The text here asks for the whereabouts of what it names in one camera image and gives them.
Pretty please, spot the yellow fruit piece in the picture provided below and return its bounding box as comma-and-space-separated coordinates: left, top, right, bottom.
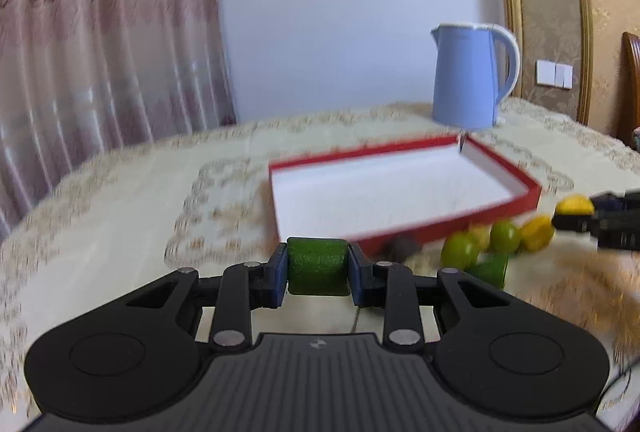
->
520, 215, 555, 252
555, 194, 596, 217

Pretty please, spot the dark sugarcane piece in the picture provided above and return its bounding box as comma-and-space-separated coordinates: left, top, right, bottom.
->
387, 235, 422, 263

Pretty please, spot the green cucumber end piece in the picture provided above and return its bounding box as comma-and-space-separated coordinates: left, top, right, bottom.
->
466, 256, 509, 289

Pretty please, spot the round green lime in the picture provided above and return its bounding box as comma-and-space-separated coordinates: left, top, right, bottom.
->
440, 232, 480, 270
490, 220, 522, 255

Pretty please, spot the red shallow box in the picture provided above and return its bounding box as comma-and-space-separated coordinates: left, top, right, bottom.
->
268, 134, 541, 256

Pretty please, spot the wooden chair back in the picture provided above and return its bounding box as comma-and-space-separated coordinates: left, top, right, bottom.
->
617, 32, 639, 147

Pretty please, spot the yellow-green round fruit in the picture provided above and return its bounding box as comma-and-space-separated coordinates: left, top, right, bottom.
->
468, 224, 491, 251

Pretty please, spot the blue electric kettle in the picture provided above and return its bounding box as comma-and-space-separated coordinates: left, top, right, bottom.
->
431, 23, 521, 131

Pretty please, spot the pink patterned curtain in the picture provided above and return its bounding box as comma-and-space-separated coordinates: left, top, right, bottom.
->
1, 0, 235, 234

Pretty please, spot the white wall switch panel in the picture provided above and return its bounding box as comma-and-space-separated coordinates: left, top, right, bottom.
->
536, 60, 574, 90

